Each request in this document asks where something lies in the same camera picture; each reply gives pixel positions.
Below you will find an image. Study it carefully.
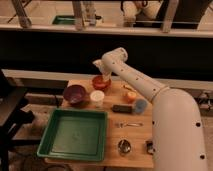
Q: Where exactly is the small metal cup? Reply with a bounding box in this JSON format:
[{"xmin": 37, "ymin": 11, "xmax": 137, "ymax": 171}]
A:
[{"xmin": 118, "ymin": 139, "xmax": 131, "ymax": 155}]

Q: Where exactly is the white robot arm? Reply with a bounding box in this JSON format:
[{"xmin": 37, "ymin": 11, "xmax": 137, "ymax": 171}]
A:
[{"xmin": 93, "ymin": 47, "xmax": 208, "ymax": 171}]

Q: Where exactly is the silver fork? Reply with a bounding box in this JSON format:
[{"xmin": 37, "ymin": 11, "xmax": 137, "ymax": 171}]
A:
[{"xmin": 115, "ymin": 123, "xmax": 143, "ymax": 128}]

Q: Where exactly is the wooden table board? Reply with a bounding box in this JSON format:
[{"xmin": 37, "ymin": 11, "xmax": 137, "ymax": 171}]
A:
[{"xmin": 45, "ymin": 81, "xmax": 153, "ymax": 168}]

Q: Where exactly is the purple bowl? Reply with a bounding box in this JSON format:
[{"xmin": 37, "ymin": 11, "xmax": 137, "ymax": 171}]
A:
[{"xmin": 63, "ymin": 84, "xmax": 86, "ymax": 104}]

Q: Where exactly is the red bowl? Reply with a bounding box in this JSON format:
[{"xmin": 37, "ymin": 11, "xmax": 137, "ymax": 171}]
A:
[{"xmin": 92, "ymin": 75, "xmax": 111, "ymax": 91}]

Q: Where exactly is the green plastic tray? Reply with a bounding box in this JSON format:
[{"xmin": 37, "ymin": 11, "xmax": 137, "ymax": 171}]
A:
[{"xmin": 37, "ymin": 109, "xmax": 107, "ymax": 162}]

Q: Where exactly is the small black metal tin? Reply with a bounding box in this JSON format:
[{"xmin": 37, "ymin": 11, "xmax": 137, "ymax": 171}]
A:
[{"xmin": 146, "ymin": 141, "xmax": 154, "ymax": 155}]

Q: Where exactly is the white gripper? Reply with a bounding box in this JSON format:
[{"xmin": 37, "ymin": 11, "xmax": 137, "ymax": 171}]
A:
[{"xmin": 93, "ymin": 59, "xmax": 111, "ymax": 78}]

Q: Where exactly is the black rectangular block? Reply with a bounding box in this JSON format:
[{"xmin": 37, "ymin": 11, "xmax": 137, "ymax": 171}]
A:
[{"xmin": 112, "ymin": 105, "xmax": 132, "ymax": 113}]

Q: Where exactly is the black chair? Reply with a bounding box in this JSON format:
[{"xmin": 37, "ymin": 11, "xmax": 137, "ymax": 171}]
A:
[{"xmin": 0, "ymin": 69, "xmax": 37, "ymax": 171}]

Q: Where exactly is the white plastic cup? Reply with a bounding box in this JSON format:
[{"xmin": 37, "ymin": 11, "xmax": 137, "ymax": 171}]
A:
[{"xmin": 90, "ymin": 90, "xmax": 105, "ymax": 107}]

